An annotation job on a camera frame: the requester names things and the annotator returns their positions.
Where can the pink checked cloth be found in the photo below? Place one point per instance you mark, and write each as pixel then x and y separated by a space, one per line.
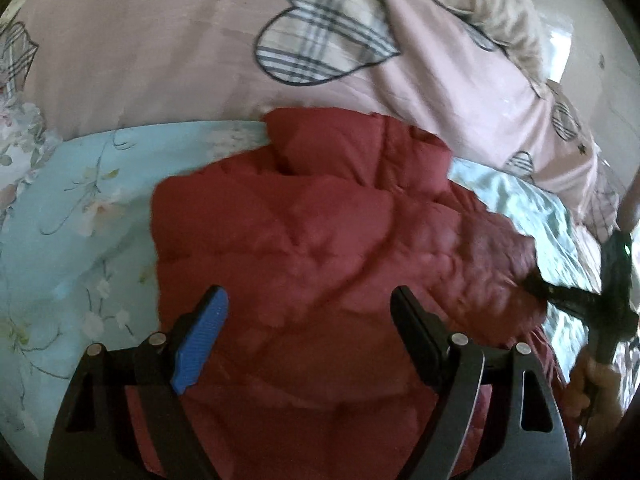
pixel 602 200

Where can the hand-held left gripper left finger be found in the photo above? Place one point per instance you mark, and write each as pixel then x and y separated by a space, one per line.
pixel 200 340

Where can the pink duvet with plaid hearts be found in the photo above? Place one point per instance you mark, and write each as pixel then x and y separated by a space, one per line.
pixel 210 45

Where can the red quilted coat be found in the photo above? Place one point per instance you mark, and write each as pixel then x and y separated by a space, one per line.
pixel 325 270

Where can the person's right hand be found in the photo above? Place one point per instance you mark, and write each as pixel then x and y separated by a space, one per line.
pixel 597 395

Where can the beige pillow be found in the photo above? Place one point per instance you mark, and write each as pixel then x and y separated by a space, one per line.
pixel 505 15

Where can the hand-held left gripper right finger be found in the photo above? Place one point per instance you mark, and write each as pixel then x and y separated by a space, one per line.
pixel 417 332

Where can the light blue floral bedsheet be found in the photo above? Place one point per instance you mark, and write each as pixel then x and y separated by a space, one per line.
pixel 75 240

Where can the white floral ruffled pillow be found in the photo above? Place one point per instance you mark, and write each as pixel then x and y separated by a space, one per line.
pixel 20 135

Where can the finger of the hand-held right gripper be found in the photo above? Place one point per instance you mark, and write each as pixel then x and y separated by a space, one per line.
pixel 560 297

